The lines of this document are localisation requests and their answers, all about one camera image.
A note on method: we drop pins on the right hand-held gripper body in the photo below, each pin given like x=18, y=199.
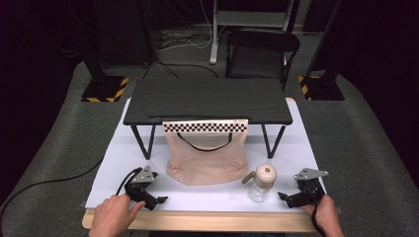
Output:
x=306, y=194

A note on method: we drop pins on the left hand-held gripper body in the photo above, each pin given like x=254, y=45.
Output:
x=138, y=192

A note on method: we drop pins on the clear bottle with beige cap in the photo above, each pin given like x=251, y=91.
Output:
x=262, y=181

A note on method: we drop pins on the pink mesh bag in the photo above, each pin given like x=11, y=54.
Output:
x=206, y=164

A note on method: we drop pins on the person's right hand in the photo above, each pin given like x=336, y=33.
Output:
x=327, y=217

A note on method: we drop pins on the person's left hand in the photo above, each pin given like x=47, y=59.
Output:
x=112, y=214

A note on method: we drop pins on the white table mat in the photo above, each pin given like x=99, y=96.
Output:
x=210, y=197

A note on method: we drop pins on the wooden table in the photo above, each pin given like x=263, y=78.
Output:
x=210, y=222

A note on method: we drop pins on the black stand with striped base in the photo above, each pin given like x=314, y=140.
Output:
x=103, y=87
x=322, y=87

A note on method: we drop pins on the small black folding-leg table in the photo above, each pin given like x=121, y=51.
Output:
x=207, y=98

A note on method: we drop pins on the black folding chair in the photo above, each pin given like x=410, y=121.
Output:
x=260, y=59

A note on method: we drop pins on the white metal stand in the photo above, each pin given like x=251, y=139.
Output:
x=214, y=39

